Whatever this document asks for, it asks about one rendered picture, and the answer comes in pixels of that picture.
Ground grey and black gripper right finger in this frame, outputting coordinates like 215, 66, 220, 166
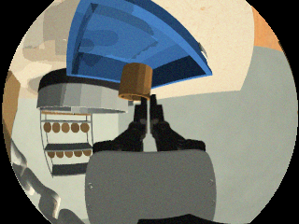
149, 94, 206, 151

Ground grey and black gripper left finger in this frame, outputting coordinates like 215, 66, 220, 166
93, 96, 148, 153

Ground bronze bushing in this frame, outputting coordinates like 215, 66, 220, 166
118, 63, 152, 101

